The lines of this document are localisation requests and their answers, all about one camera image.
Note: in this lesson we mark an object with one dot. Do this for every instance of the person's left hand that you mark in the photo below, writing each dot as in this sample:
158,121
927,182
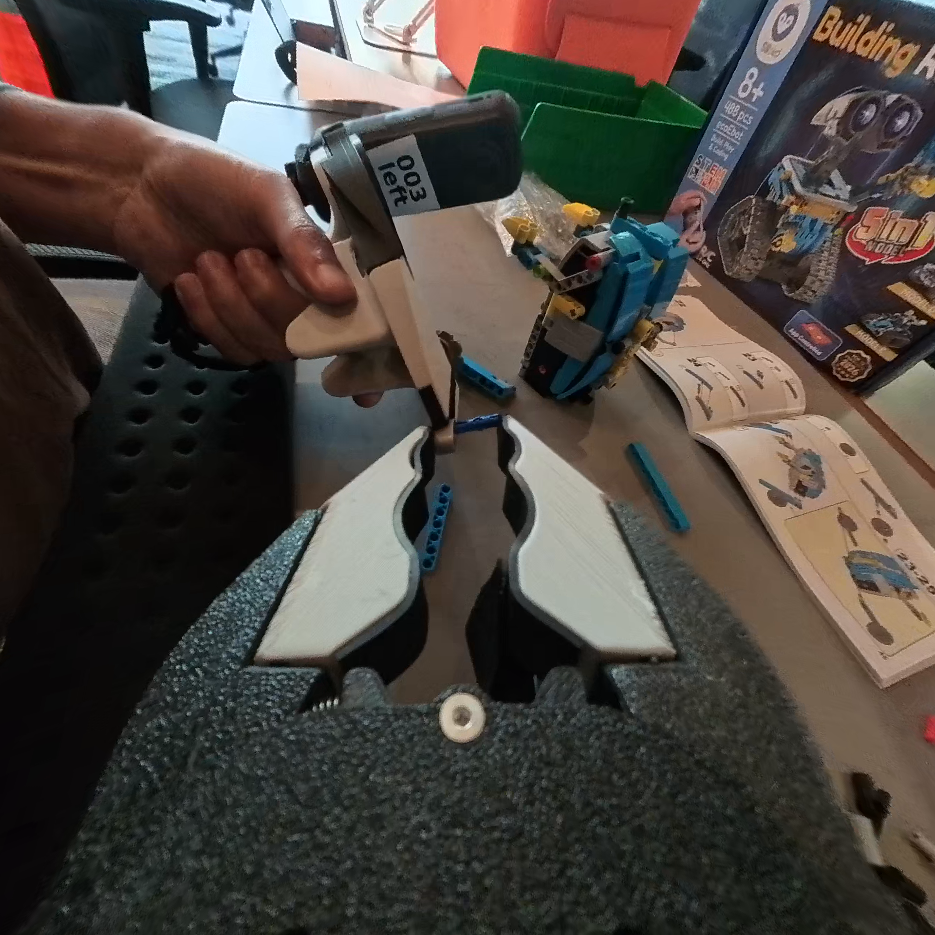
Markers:
219,219

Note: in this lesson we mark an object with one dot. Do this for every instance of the pile of building pieces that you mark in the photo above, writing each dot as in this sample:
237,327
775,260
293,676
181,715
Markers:
891,862

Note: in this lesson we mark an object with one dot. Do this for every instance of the thick teal perforated beam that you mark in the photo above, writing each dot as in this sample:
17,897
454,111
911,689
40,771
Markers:
657,486

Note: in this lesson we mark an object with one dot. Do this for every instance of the bubble wrap bag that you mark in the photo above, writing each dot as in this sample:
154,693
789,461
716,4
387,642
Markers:
544,212

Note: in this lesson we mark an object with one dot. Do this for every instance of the black mesh office chair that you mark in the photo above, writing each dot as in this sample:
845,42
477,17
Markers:
716,44

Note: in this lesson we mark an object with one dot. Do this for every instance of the instruction booklet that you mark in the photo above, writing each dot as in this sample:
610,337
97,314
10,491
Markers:
803,497

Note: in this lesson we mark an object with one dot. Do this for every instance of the small blue pin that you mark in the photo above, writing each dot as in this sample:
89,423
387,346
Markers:
478,423

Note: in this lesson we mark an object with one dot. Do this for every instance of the robot kit box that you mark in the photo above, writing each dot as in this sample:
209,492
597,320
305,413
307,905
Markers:
825,182

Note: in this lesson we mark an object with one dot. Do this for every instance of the green storage bin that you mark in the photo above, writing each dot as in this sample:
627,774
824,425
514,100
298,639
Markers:
599,139

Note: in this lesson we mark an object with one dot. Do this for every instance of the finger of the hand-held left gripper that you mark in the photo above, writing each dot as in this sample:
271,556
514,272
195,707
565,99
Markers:
409,321

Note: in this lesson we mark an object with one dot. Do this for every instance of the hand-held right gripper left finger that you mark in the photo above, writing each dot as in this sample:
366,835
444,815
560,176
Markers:
343,584

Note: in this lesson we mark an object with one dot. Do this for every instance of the small blue perforated beam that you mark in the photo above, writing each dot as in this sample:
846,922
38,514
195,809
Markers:
436,526

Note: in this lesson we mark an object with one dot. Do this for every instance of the black perforated office chair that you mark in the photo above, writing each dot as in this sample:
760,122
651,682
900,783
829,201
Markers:
182,475

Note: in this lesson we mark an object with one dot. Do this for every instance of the person's left forearm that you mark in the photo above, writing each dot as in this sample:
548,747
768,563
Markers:
58,161

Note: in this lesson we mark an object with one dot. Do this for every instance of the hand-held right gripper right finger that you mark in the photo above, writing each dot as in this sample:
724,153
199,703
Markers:
592,584

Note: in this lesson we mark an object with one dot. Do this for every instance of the blue toy robot model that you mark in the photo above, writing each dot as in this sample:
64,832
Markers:
621,292

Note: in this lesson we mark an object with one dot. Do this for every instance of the orange tote bag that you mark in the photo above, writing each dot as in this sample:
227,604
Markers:
526,36

